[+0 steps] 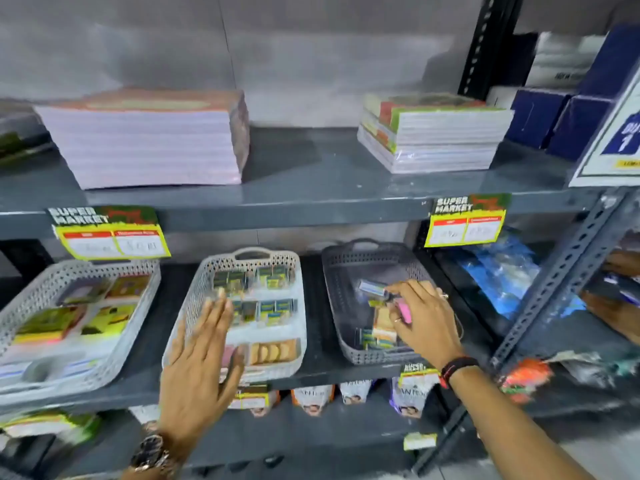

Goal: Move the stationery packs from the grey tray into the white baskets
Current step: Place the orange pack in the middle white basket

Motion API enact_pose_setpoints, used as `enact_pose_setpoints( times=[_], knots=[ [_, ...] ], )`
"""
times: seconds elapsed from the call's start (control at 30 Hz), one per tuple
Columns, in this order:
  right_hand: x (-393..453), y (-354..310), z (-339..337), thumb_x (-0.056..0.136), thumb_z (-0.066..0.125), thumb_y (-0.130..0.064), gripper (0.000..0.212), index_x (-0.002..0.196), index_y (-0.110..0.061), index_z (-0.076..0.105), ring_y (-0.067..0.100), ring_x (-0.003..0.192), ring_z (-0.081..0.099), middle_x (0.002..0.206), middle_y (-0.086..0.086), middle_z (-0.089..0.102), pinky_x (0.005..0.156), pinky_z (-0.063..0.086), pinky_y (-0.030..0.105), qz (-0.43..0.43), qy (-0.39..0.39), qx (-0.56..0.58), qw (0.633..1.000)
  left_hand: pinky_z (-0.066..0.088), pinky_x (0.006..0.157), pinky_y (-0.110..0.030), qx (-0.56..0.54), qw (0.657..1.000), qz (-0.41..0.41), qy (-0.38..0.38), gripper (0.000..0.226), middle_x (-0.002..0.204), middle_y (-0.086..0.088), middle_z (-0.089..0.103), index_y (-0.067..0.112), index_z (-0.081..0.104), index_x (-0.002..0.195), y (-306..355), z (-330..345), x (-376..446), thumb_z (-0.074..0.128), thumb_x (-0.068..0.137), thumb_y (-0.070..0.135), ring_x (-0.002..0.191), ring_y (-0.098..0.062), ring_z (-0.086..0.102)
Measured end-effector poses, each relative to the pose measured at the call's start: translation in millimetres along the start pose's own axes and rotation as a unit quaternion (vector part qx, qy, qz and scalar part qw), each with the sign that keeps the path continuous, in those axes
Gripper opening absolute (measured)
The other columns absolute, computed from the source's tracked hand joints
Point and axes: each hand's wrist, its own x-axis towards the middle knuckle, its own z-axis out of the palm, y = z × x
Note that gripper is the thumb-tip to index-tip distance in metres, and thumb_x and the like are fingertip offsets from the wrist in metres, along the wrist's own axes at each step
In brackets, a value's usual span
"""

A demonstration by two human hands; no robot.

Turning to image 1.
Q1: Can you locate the green yellow price sign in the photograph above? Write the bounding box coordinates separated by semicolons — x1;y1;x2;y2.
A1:
423;193;512;249
46;205;172;261

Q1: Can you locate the white plastic basket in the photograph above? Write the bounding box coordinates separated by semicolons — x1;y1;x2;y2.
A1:
0;258;162;407
161;247;307;385

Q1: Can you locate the person's right forearm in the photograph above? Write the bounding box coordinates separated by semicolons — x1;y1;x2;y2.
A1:
447;365;597;480

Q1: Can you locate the silver wristwatch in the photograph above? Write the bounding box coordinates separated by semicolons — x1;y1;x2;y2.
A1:
131;433;183;477

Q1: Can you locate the white wrapped package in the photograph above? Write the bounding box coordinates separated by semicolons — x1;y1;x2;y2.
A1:
525;32;607;89

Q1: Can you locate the red black wristband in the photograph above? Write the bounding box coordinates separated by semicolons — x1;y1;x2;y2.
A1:
439;356;481;391

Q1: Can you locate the person's left hand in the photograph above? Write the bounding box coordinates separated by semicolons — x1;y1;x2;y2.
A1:
159;288;247;448

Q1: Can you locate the stack of green-cover notebooks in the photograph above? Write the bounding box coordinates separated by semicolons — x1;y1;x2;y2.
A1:
357;92;515;175

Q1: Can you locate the grey metal shelf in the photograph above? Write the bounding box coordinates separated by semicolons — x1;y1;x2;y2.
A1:
0;125;640;480

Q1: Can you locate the grey perforated rack upright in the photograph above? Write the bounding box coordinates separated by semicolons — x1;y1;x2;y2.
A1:
489;187;640;371

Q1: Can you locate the grey plastic basket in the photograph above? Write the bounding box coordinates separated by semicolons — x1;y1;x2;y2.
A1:
321;238;463;367

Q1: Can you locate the orange plastic packet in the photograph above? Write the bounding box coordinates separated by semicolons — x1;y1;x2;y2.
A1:
499;358;553;405

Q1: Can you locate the white blue promotional sign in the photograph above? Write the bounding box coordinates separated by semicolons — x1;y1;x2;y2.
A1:
569;64;640;188

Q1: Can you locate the pile of blue plastic packets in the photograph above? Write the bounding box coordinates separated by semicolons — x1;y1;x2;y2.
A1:
449;234;587;321

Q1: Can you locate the small yellow price tag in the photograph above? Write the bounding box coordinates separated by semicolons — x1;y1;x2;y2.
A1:
235;384;271;411
403;432;437;451
0;412;101;445
399;363;441;388

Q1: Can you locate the stack of pink-edged notebooks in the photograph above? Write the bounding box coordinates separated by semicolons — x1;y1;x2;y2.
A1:
33;88;251;191

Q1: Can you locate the person's right hand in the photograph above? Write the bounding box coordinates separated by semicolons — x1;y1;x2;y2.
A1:
385;279;467;371

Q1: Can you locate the black perforated rack upright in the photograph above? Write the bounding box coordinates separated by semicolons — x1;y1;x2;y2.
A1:
457;0;521;101

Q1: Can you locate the dark blue box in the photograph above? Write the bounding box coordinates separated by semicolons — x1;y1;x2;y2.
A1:
579;24;640;101
546;94;615;162
505;88;572;149

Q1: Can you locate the white orange sachet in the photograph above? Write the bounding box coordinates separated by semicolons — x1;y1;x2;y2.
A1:
389;375;440;419
339;379;373;405
291;384;335;417
227;389;281;418

